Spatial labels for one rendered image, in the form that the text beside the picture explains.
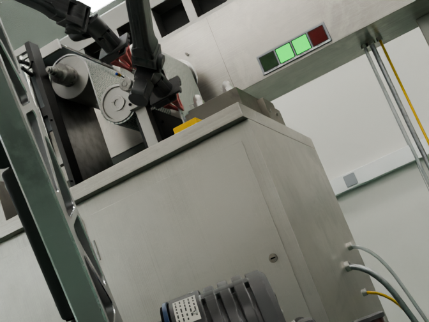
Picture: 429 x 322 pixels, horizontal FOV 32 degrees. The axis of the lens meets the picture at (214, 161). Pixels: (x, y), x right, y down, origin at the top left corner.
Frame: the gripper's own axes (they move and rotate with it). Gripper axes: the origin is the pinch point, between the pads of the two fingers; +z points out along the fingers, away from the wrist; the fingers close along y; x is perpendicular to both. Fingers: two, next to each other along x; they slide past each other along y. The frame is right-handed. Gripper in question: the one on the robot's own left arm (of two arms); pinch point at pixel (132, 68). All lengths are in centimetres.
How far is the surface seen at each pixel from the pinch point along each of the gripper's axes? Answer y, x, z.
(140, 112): -2.6, -11.2, 8.6
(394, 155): 18, 160, 213
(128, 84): -0.9, -7.6, 0.3
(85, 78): -18.4, 8.1, -1.5
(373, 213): -9, 142, 232
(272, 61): 30.6, 19.2, 33.2
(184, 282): 2, -67, 26
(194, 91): 6.5, 9.2, 22.7
